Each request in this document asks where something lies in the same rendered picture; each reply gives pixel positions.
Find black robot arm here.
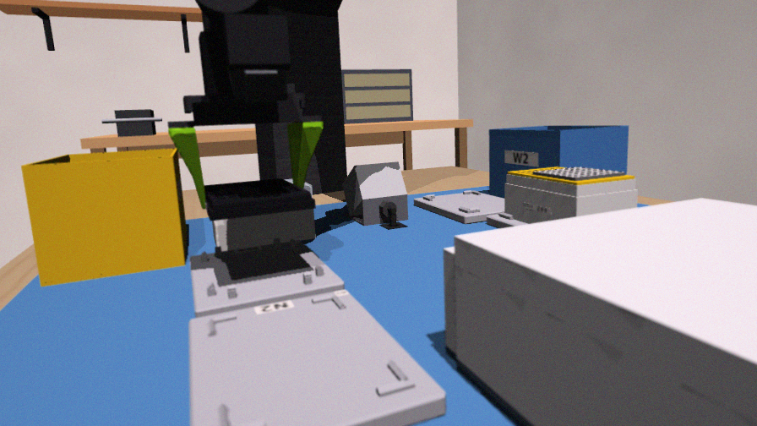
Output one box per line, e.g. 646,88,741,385
195,0,291,102

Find blue bench mat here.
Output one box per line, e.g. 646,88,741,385
0,186,525,426

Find blue bin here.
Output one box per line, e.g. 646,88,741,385
489,126,629,198

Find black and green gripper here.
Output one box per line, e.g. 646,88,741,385
167,93,324,209

